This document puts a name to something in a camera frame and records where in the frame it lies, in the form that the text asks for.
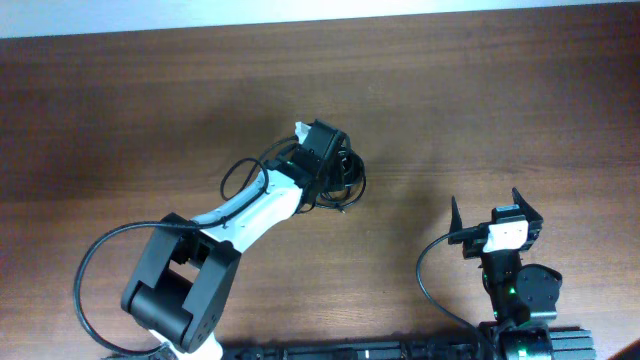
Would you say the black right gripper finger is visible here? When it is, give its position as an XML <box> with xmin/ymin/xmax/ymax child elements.
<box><xmin>511</xmin><ymin>187</ymin><xmax>543</xmax><ymax>224</ymax></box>
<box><xmin>449</xmin><ymin>196</ymin><xmax>463</xmax><ymax>233</ymax></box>

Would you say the black cable bundle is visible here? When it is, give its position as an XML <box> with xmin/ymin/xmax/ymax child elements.
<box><xmin>299</xmin><ymin>133</ymin><xmax>368</xmax><ymax>215</ymax></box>

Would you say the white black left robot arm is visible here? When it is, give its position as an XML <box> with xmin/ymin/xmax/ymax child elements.
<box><xmin>121</xmin><ymin>120</ymin><xmax>351</xmax><ymax>359</ymax></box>

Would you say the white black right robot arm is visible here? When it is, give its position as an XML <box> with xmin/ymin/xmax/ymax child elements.
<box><xmin>448</xmin><ymin>189</ymin><xmax>562</xmax><ymax>359</ymax></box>

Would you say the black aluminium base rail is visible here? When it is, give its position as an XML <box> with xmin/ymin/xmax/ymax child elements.
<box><xmin>104</xmin><ymin>327</ymin><xmax>597</xmax><ymax>360</ymax></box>

